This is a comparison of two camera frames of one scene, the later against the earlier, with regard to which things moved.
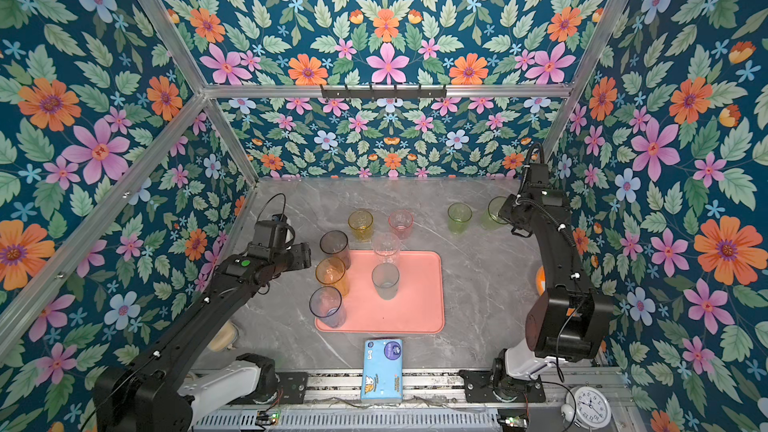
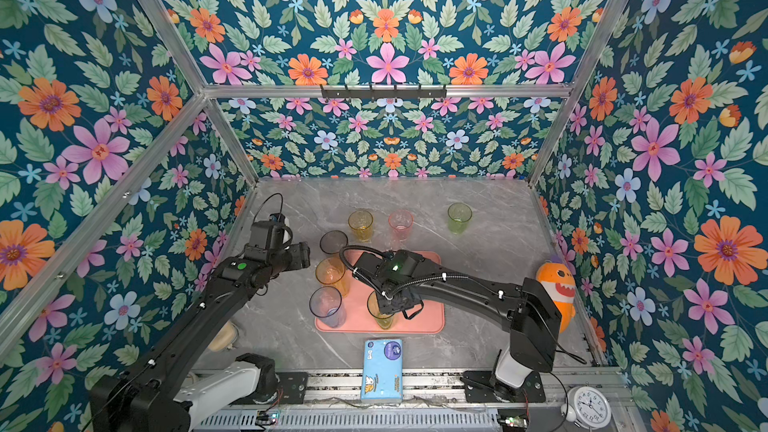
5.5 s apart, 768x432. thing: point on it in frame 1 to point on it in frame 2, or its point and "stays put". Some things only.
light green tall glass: x=490 y=219 to x=385 y=321
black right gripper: x=506 y=210 to x=385 y=309
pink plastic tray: x=418 y=307 stays put
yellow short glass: x=361 y=224 stays put
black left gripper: x=302 y=255 stays put
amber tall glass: x=332 y=271 stays put
